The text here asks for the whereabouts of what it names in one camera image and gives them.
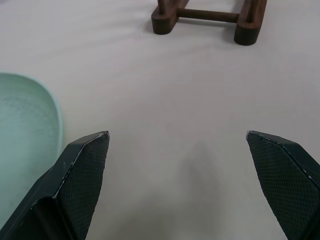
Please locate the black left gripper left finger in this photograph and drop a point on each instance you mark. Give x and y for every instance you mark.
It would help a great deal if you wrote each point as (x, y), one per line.
(75, 190)

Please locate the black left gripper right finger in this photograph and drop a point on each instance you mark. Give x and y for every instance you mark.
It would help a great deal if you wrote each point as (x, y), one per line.
(287, 180)

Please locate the dark wooden rack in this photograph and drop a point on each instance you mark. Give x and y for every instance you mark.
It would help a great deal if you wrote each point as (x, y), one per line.
(207, 17)

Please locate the green plate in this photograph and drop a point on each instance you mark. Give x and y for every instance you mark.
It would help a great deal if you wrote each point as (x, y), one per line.
(22, 130)

